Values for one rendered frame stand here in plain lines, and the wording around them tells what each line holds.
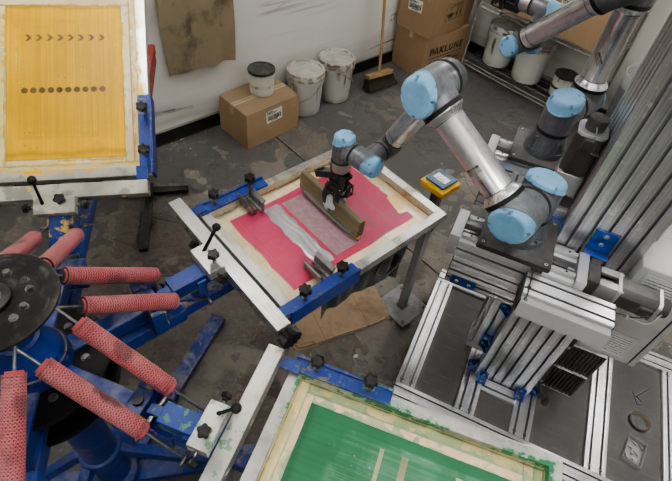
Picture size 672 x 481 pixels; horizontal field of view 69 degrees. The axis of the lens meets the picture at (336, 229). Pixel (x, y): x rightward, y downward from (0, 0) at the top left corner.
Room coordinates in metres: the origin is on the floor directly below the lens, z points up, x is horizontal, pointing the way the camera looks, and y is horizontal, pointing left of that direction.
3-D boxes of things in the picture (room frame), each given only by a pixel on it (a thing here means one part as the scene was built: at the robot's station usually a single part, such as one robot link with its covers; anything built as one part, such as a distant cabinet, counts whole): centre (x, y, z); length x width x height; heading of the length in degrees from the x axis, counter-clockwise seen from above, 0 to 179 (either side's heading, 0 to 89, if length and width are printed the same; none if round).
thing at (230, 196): (1.38, 0.42, 0.97); 0.30 x 0.05 x 0.07; 136
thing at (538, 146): (1.56, -0.74, 1.31); 0.15 x 0.15 x 0.10
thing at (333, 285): (0.99, 0.02, 0.97); 0.30 x 0.05 x 0.07; 136
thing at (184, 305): (1.05, 0.35, 0.89); 1.24 x 0.06 x 0.06; 136
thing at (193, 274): (0.95, 0.44, 1.02); 0.17 x 0.06 x 0.05; 136
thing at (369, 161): (1.32, -0.08, 1.29); 0.11 x 0.11 x 0.08; 53
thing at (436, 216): (1.36, 0.05, 0.97); 0.79 x 0.58 x 0.04; 136
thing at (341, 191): (1.37, 0.01, 1.14); 0.09 x 0.08 x 0.12; 46
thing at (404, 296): (1.67, -0.43, 0.48); 0.22 x 0.22 x 0.96; 46
